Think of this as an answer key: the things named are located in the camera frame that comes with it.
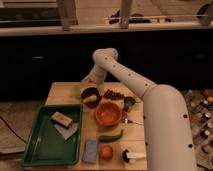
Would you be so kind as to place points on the silver fork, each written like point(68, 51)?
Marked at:
point(127, 121)

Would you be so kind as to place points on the small dark metal cup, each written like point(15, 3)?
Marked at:
point(128, 103)

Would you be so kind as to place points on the orange bowl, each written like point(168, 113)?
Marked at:
point(108, 114)

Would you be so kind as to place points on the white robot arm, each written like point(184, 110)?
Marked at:
point(168, 137)

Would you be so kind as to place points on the dark red grapes bunch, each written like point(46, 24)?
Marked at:
point(112, 95)

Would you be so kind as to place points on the green plastic tray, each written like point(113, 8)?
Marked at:
point(46, 146)

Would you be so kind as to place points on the tan wooden block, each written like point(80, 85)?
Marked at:
point(62, 119)

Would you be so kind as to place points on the purple bowl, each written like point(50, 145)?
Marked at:
point(88, 92)

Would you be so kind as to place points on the grey cloth in tray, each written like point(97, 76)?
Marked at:
point(66, 133)

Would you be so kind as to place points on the grey blue sponge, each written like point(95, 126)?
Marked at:
point(90, 151)

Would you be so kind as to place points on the green chili pepper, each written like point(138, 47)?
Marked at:
point(111, 138)

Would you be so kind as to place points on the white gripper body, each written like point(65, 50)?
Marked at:
point(96, 75)

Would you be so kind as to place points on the orange fruit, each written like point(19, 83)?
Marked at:
point(106, 152)

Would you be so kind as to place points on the light green leafy vegetable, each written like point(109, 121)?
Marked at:
point(76, 92)

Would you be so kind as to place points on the yellow banana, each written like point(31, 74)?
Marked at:
point(89, 99)

